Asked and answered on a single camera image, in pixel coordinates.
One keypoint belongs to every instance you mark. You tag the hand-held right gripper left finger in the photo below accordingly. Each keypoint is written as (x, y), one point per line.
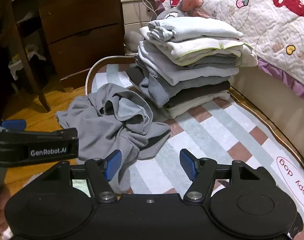
(114, 163)

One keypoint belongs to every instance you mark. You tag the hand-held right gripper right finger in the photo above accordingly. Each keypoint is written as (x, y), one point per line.
(188, 163)

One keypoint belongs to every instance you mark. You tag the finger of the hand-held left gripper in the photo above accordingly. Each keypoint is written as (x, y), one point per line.
(14, 125)

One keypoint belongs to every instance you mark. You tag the grey ribbed shirt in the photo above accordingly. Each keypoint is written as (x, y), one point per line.
(104, 130)

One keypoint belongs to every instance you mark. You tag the stack of folded clothes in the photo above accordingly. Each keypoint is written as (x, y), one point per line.
(192, 75)

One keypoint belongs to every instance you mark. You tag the checkered rug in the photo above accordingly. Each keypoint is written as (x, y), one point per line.
(217, 135)

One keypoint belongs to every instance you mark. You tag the brown wooden dresser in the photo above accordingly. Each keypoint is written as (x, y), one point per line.
(79, 30)

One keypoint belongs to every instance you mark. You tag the cream nightstand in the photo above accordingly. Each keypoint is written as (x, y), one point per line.
(134, 12)

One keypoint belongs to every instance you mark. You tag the grey and pink plush toy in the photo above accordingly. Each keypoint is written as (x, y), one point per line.
(189, 2)

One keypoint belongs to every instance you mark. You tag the printed white quilt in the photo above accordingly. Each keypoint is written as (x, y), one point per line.
(254, 10)

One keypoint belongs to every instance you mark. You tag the beige bed frame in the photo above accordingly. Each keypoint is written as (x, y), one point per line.
(279, 110)

